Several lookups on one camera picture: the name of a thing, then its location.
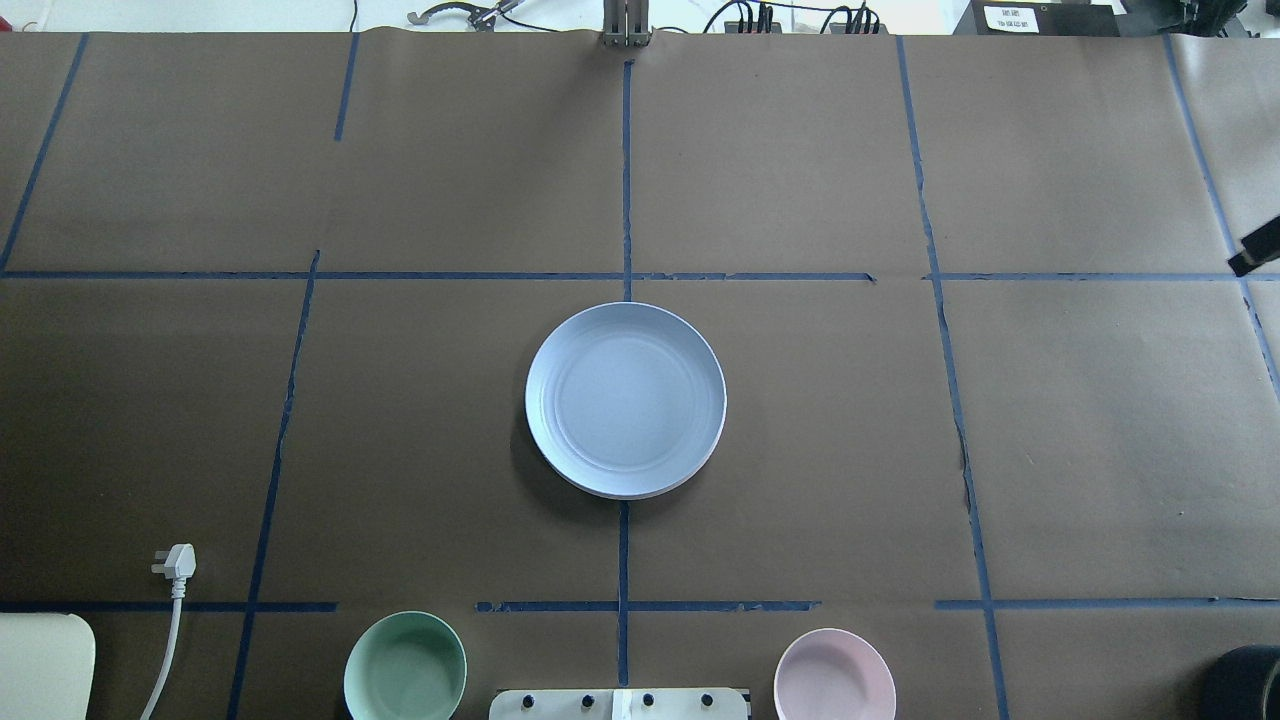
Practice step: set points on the grey metal camera post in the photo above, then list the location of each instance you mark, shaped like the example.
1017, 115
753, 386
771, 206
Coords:
626, 23

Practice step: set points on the cream white toaster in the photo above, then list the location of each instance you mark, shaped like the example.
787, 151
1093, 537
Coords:
47, 664

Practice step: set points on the blue plate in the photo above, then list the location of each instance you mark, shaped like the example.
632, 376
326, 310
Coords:
626, 400

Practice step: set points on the dark blue saucepan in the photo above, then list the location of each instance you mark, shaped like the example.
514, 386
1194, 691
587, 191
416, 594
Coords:
1242, 684

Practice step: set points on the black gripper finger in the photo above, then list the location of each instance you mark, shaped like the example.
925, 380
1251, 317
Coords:
1260, 247

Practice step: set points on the black box with label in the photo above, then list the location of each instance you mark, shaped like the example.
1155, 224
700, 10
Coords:
1037, 18

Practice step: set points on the green bowl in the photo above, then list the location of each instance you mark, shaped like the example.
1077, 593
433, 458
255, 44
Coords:
408, 665

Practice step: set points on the pink bowl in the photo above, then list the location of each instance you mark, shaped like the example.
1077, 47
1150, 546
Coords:
830, 673

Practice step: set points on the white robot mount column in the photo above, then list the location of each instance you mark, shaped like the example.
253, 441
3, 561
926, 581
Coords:
623, 703

